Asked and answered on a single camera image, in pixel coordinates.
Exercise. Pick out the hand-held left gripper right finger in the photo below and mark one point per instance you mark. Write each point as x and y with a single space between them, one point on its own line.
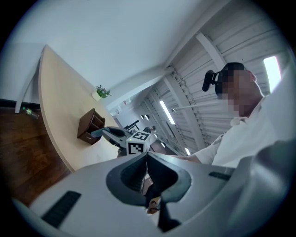
203 196

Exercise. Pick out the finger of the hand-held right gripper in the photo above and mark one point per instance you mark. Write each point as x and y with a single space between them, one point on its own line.
113 138
115 130

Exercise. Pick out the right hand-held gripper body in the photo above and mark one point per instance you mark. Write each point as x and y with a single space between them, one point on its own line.
136 145

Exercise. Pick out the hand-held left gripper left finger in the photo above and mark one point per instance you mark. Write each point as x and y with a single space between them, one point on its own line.
92 189

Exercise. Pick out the brown wooden desk organizer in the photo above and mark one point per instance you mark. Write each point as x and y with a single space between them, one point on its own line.
86 125

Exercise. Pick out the potted green plant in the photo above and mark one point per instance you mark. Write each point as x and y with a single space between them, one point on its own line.
101 91

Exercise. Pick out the long ceiling light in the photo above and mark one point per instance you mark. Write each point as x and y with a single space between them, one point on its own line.
166 112
187 151

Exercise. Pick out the light wooden table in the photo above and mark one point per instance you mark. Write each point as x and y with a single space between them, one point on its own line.
60 92

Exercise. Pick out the person in white shirt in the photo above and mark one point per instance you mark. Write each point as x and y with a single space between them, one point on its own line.
242 139

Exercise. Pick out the white ceiling pipe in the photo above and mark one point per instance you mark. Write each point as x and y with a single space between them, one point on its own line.
196 106

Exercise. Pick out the clear bottle green label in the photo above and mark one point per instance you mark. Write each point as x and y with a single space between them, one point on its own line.
28 111

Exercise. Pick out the person's head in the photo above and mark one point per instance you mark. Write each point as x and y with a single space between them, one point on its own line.
240 92

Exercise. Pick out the bright ceiling panel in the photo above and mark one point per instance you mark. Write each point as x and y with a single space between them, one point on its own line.
273 74

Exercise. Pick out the red white wall sign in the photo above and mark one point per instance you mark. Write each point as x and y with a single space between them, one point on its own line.
127 101

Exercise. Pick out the black head camera mount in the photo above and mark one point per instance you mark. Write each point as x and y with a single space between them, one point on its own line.
208 81

